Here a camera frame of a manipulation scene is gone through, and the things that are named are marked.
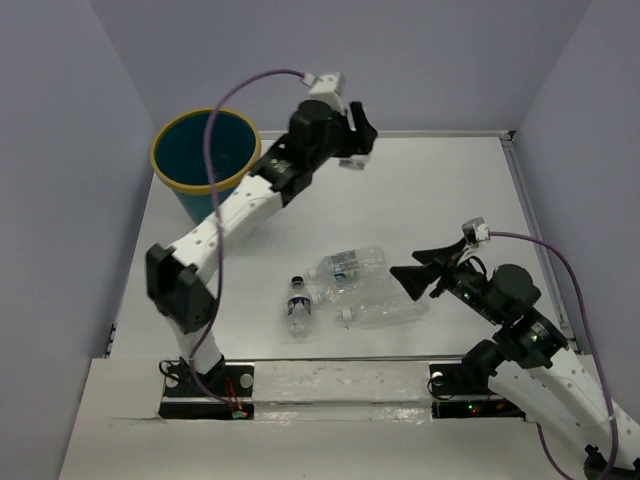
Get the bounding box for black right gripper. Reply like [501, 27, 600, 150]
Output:
[388, 236, 504, 325]

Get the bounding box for clear wide-mouth plastic jar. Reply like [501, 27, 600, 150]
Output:
[339, 154, 371, 171]

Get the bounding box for clear bottle green white label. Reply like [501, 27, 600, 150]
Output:
[304, 247, 386, 282]

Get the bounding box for small bottle black cap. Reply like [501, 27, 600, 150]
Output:
[285, 276, 313, 339]

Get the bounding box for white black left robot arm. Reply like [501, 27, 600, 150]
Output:
[145, 100, 378, 395]

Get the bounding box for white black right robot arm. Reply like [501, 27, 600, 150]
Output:
[390, 239, 639, 479]

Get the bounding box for teal bin yellow rim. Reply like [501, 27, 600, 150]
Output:
[150, 108, 262, 224]

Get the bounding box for clear bottle white cap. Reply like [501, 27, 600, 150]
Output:
[337, 293, 429, 330]

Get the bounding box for crushed clear plastic bottle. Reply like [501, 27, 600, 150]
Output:
[311, 274, 398, 308]

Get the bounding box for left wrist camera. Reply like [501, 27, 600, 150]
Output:
[301, 72, 346, 115]

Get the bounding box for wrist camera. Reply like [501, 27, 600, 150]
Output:
[454, 217, 490, 265]
[301, 72, 346, 115]

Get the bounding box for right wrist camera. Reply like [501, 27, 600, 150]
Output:
[454, 217, 490, 265]

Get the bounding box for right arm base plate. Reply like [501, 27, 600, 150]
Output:
[426, 363, 526, 420]

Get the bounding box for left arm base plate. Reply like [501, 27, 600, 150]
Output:
[158, 360, 255, 421]

